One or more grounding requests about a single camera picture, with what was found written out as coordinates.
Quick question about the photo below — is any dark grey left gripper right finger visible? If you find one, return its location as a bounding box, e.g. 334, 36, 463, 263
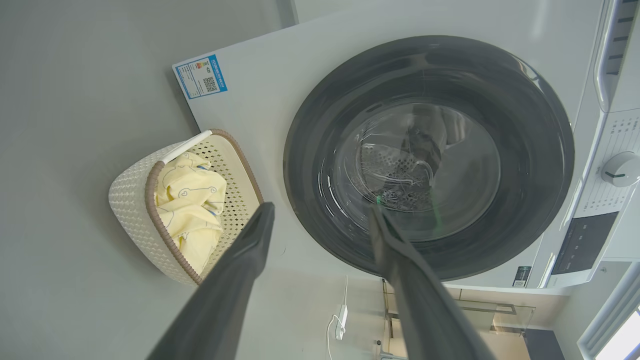
368, 205, 496, 360

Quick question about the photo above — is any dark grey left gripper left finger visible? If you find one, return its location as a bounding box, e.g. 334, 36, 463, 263
147, 202, 276, 360

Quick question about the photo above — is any pale yellow printed garment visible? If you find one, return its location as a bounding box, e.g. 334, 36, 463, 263
167, 200, 224, 276
155, 151, 228, 213

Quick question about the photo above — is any washing machine glass door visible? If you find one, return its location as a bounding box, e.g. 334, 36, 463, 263
283, 35, 576, 282

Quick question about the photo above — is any dark washing machine control panel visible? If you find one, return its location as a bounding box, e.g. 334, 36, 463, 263
551, 211, 619, 276

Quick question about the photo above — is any white front-load washing machine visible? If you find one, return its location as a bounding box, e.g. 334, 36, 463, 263
172, 0, 640, 291

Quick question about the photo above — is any white control dial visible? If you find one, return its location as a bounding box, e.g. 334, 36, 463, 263
600, 151, 640, 188

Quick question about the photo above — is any beige glass cabinet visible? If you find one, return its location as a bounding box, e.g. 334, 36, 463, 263
382, 279, 568, 360

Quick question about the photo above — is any cream perforated laundry basket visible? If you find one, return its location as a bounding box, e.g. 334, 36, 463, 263
108, 129, 265, 286

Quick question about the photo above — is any blue energy label sticker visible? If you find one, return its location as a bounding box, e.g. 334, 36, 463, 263
175, 54, 228, 100

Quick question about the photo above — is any white detergent drawer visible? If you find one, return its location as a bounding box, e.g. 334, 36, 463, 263
594, 0, 640, 113

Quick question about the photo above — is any white power strip with cable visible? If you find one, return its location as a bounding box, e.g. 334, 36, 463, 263
326, 275, 349, 360

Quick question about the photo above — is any white window frame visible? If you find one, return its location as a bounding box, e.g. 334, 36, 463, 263
577, 262, 640, 360

